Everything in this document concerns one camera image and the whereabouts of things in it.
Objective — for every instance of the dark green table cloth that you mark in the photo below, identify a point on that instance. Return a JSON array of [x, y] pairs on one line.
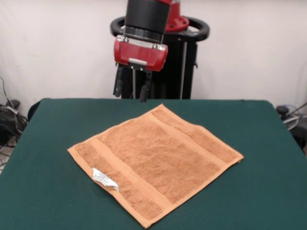
[[239, 191]]

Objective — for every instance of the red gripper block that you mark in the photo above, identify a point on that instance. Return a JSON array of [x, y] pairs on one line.
[[141, 52]]

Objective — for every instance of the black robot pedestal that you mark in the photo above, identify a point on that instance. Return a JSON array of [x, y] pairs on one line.
[[172, 72]]

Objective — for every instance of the tan terry towel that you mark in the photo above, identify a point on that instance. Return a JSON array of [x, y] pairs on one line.
[[156, 153]]

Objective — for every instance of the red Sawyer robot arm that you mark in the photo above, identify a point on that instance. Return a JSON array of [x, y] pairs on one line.
[[146, 14]]

